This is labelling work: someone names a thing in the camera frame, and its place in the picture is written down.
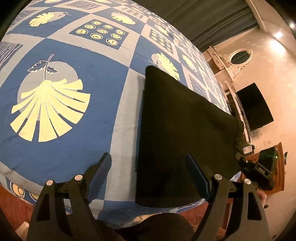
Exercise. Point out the small white box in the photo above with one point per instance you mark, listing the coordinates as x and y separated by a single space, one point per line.
248 148

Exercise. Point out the brown wooden cabinet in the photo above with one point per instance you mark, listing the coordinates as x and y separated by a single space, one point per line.
281 166

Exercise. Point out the white vanity with oval mirror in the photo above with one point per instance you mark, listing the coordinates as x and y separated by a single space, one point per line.
239 57

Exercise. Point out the blue patterned bed sheet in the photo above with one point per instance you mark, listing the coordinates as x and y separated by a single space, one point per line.
69 58

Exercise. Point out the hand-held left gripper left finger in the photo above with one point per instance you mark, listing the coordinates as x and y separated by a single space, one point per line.
101 176

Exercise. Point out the dark green curtain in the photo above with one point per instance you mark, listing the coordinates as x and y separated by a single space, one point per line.
196 18

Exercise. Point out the white television stand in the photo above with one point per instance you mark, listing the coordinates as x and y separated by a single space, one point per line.
231 97

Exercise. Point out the black pants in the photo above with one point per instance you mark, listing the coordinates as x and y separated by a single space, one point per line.
180 139

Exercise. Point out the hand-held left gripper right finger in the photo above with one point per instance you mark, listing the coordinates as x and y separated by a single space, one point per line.
197 174

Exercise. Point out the black flat television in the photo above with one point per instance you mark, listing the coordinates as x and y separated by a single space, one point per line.
254 106

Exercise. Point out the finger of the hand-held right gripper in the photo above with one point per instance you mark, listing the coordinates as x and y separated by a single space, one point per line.
240 158

